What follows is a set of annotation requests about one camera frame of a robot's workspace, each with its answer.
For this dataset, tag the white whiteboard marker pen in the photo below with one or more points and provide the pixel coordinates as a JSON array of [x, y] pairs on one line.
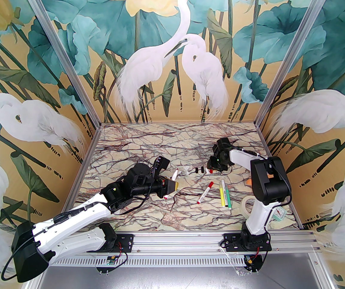
[[175, 174]]

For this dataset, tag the white marker pen red end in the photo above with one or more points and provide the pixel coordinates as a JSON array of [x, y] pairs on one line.
[[205, 193]]

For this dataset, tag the yellow highlighter pen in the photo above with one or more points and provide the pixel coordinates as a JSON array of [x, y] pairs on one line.
[[222, 197]]

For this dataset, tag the green highlighter pen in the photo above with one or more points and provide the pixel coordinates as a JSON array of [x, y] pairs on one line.
[[227, 196]]

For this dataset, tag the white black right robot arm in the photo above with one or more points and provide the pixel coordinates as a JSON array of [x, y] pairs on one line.
[[262, 215]]

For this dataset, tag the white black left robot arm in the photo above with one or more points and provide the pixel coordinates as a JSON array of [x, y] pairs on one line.
[[76, 215]]

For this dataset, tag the clear plastic pen cap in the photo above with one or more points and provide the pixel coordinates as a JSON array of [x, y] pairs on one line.
[[187, 170]]

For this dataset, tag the orange round sponge ball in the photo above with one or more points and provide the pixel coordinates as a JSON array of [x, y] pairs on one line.
[[249, 181]]

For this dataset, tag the white masking tape roll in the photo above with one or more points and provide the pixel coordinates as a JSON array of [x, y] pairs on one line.
[[244, 211]]

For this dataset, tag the small white teal box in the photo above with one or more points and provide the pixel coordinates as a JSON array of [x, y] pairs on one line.
[[280, 215]]

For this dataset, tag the small green circuit board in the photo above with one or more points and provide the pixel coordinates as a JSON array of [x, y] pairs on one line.
[[110, 260]]

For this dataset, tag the grey metal panel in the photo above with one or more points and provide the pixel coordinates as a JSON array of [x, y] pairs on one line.
[[175, 278]]

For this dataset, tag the yellow power connector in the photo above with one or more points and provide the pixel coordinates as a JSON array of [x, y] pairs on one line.
[[249, 261]]

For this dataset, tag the clear plastic bag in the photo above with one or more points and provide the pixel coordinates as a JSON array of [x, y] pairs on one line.
[[241, 271]]

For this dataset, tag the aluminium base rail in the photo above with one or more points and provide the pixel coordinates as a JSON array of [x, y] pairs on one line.
[[178, 242]]

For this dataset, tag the aluminium corner post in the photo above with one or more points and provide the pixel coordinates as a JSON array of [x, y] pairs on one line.
[[291, 53], [65, 53]]

